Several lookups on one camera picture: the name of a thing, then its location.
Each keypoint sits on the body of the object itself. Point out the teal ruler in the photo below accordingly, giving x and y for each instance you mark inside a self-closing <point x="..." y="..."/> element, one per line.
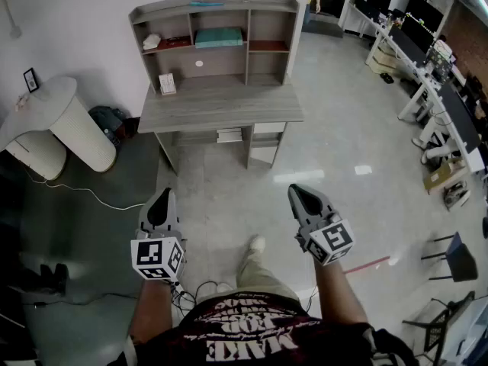
<point x="206" y="4"/>

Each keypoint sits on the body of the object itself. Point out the black mesh chair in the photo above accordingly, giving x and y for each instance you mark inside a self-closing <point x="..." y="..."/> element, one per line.
<point x="438" y="330"/>

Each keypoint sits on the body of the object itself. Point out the small table ornament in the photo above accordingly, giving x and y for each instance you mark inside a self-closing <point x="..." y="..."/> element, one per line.
<point x="22" y="102"/>

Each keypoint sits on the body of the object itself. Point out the person's right forearm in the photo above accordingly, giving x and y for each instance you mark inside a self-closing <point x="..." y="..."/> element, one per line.
<point x="339" y="296"/>

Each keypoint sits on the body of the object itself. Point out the dark backpack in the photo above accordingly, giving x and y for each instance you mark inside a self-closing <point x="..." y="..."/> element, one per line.
<point x="104" y="118"/>

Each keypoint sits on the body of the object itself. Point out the black monitor with ornaments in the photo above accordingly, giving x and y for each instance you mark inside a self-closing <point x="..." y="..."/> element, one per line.
<point x="419" y="34"/>

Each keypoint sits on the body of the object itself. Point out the khaki trousers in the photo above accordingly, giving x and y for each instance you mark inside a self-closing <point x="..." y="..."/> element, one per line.
<point x="259" y="273"/>

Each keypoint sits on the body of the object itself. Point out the small white card box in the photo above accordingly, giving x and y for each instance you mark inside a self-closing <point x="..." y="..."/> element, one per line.
<point x="167" y="84"/>

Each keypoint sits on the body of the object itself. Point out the black picture frame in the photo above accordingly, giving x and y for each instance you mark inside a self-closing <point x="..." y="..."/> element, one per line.
<point x="31" y="80"/>

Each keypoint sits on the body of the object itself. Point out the dark blue stool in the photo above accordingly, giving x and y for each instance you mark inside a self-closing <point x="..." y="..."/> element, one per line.
<point x="461" y="257"/>

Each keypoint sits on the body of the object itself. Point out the black-rimmed glasses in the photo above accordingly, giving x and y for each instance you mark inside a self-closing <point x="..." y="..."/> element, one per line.
<point x="175" y="40"/>

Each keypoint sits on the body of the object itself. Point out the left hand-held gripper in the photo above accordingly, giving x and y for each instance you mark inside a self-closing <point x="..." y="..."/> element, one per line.
<point x="152" y="254"/>

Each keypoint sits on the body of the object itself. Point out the white wall conduit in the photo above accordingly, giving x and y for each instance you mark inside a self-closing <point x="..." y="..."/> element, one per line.
<point x="11" y="21"/>

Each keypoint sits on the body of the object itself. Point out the white shoe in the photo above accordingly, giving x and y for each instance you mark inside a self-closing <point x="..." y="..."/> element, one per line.
<point x="224" y="287"/>
<point x="258" y="242"/>

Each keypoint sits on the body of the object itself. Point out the long white office desk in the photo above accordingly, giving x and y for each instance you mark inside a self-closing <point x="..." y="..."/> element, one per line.
<point x="423" y="80"/>

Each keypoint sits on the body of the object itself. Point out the small teal object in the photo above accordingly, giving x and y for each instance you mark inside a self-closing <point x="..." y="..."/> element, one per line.
<point x="218" y="37"/>

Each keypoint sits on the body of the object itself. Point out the grey shelf unit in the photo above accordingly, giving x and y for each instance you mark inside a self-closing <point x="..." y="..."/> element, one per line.
<point x="228" y="71"/>

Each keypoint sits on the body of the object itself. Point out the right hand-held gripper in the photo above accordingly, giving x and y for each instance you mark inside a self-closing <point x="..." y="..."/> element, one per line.
<point x="331" y="240"/>

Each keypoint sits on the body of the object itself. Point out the person's left forearm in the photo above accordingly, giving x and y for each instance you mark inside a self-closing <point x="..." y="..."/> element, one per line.
<point x="152" y="311"/>

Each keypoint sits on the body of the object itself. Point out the white panel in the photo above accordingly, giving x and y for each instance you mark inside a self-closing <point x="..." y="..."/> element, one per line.
<point x="268" y="127"/>

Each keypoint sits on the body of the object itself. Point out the dark red printed t-shirt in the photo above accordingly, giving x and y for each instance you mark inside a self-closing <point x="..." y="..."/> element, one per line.
<point x="244" y="338"/>

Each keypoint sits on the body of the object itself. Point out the cardboard box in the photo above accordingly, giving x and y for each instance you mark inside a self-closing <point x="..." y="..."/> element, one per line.
<point x="387" y="60"/>
<point x="442" y="175"/>

